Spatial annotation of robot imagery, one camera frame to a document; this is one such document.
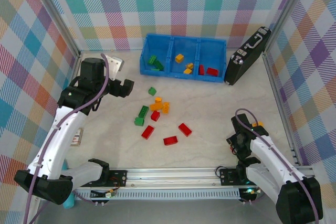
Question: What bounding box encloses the orange printed card box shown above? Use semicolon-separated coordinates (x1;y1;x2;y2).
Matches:
70;128;85;147

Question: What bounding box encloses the long red lego brick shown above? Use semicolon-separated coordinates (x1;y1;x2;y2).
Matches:
163;135;179;146
178;123;193;137
141;125;155;140

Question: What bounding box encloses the blue plastic bin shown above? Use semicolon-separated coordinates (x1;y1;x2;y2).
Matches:
139;34;174;76
167;36;200;79
196;39;227;83

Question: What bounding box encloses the aluminium floor rail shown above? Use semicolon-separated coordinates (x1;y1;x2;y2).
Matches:
69;52;83;88
262;50;302;168
80;47;144;52

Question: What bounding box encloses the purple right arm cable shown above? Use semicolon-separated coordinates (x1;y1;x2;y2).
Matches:
235;108;320;224

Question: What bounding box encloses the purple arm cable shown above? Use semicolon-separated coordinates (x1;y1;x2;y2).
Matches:
23;53;110;224
235;108;320;224

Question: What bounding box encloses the black case with silver handle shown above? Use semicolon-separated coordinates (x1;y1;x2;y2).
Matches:
223;26;272;86

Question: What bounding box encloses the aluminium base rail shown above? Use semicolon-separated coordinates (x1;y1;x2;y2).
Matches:
109;166;313;187

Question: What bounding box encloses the grey slotted cable duct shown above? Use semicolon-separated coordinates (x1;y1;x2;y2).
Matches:
73;189;260;201

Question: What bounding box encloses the aluminium upright frame post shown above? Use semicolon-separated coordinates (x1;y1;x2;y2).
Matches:
263;0;316;54

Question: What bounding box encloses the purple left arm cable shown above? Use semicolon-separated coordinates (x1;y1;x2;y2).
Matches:
23;53;110;224

